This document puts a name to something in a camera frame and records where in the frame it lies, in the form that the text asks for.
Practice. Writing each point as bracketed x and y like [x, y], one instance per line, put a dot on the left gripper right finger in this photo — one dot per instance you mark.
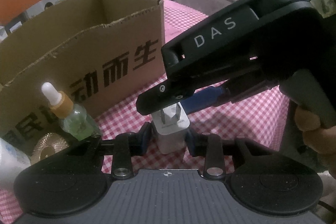
[208, 146]

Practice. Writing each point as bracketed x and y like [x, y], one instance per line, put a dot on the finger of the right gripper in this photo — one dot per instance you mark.
[202, 99]

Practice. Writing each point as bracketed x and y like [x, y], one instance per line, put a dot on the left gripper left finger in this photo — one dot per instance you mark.
[126, 146]

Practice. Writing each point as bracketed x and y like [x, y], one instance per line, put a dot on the white power adapter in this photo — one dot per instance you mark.
[170, 128]

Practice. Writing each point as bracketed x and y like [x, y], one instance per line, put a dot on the green dropper bottle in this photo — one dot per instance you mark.
[73, 117]

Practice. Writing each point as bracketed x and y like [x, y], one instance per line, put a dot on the gold lid jar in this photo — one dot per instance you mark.
[48, 145]

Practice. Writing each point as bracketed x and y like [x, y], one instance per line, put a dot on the white bottle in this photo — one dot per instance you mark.
[13, 161]

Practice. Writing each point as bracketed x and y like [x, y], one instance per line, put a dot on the right hand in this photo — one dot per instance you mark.
[318, 138]

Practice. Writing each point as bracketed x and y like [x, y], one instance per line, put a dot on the pink checkered tablecloth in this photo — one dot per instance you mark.
[261, 118]

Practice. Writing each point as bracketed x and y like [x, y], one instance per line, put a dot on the brown cardboard box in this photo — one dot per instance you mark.
[98, 52]

